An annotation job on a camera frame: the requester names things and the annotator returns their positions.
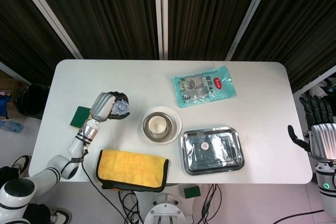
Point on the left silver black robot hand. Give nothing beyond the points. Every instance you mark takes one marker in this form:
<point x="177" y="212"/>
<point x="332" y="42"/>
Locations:
<point x="101" y="106"/>

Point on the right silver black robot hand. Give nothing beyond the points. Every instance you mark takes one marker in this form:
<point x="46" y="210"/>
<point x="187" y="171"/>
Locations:
<point x="324" y="140"/>

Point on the clear plastic water bottle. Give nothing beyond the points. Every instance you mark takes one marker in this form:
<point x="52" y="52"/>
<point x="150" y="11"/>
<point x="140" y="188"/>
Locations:
<point x="121" y="107"/>

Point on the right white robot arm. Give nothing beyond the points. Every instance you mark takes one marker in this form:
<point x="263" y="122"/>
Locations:
<point x="328" y="200"/>

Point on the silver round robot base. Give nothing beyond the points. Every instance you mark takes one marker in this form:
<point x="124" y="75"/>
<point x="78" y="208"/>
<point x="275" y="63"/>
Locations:
<point x="164" y="209"/>

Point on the white paper cup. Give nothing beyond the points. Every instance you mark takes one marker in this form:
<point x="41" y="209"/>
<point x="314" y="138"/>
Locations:
<point x="157" y="125"/>

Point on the blue-tinted plastic bottle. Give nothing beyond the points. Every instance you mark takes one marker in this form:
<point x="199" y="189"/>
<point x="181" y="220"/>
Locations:
<point x="10" y="126"/>

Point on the white bottle cap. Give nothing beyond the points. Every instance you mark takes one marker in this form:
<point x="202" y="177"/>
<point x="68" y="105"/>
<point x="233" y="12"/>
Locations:
<point x="204" y="145"/>

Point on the green and yellow sponge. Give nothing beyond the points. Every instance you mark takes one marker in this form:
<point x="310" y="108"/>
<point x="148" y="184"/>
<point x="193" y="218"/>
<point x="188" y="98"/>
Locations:
<point x="78" y="117"/>

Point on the white machine with black parts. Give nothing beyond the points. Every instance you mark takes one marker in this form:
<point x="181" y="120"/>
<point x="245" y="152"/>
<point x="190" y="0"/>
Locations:
<point x="321" y="89"/>

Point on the yellow towel with black trim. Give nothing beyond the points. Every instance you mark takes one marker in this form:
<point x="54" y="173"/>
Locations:
<point x="126" y="166"/>

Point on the black trash bin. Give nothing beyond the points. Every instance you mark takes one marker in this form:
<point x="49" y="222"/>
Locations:
<point x="31" y="100"/>

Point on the stainless steel bowl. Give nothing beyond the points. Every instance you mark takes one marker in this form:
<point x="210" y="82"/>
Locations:
<point x="170" y="126"/>

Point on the white round plate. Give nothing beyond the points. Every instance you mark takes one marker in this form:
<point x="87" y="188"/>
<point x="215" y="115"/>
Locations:
<point x="177" y="119"/>

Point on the dark curtain panel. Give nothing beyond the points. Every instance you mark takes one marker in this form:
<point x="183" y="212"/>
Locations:
<point x="23" y="37"/>
<point x="105" y="11"/>
<point x="207" y="11"/>
<point x="302" y="24"/>

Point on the brown cardboard box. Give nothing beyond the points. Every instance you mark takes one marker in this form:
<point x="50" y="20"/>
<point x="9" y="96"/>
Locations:
<point x="8" y="82"/>

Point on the blue bag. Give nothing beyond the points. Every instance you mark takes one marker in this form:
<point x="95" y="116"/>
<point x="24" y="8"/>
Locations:
<point x="4" y="106"/>

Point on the black and white sneaker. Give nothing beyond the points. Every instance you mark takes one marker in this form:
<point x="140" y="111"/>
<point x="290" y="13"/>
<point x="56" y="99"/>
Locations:
<point x="21" y="163"/>
<point x="61" y="216"/>

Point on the rectangular stainless steel tray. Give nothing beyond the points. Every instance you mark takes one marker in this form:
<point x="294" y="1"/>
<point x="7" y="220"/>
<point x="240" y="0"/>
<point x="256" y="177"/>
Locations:
<point x="223" y="157"/>

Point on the teal dishcloth package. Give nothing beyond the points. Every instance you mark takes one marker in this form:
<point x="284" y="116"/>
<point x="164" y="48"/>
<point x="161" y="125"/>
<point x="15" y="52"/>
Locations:
<point x="204" y="87"/>

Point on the black trouser leg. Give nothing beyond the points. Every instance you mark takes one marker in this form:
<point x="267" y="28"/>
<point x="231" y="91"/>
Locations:
<point x="36" y="213"/>
<point x="8" y="172"/>

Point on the small green sponge block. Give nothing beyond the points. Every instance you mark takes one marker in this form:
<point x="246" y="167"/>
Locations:
<point x="192" y="192"/>

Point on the white frame post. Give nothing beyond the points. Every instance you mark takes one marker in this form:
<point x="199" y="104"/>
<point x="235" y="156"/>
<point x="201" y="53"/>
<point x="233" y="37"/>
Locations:
<point x="9" y="68"/>
<point x="315" y="81"/>
<point x="160" y="14"/>
<point x="249" y="16"/>
<point x="50" y="16"/>

